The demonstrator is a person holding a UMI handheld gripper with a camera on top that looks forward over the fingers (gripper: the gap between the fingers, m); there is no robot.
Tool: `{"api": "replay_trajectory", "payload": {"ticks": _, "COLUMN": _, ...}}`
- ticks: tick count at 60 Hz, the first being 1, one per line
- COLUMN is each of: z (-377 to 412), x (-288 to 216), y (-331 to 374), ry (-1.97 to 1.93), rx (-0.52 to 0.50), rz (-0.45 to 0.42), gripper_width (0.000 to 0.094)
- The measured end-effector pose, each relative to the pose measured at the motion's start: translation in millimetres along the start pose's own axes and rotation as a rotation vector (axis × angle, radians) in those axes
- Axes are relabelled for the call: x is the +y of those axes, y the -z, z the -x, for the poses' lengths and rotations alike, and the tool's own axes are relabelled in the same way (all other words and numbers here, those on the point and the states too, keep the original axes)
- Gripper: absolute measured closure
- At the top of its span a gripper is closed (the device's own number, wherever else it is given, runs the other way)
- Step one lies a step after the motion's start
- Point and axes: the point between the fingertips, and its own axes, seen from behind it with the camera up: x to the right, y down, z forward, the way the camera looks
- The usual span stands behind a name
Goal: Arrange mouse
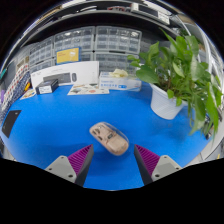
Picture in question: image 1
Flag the black mouse pad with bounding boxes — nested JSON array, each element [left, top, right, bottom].
[[1, 109, 22, 139]]

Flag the red blue checkered cloth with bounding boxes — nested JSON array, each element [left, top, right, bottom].
[[2, 63, 30, 108]]

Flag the long white keyboard box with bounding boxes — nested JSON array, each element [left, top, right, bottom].
[[30, 60, 100, 90]]

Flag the printed sticker sheet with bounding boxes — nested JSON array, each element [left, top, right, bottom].
[[67, 83, 110, 96], [19, 88, 37, 101]]

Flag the grey clear-drawer parts cabinet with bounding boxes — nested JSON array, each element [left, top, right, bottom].
[[95, 25, 143, 54], [29, 36, 55, 66], [53, 26, 96, 53], [29, 58, 56, 75], [95, 52, 141, 74], [79, 51, 96, 63]]

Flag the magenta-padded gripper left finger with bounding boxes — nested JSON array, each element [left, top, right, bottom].
[[44, 144, 95, 187]]

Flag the white and blue glove box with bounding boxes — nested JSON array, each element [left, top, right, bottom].
[[98, 71, 143, 92]]

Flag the yellow and blue box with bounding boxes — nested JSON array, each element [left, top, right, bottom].
[[55, 47, 81, 65]]

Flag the transparent pink computer mouse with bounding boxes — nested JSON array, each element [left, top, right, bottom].
[[89, 121, 130, 157]]

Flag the dark wall shelf unit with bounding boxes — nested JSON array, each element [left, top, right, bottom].
[[19, 0, 188, 38]]

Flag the pale yellow gloves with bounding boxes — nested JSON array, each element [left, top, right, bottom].
[[109, 68, 129, 78]]

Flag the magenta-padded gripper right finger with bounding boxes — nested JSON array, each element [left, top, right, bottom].
[[133, 144, 183, 186]]

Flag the green plant in white pot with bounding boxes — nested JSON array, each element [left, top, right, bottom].
[[127, 28, 224, 141]]

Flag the small black box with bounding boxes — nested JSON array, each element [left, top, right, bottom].
[[35, 79, 60, 95]]

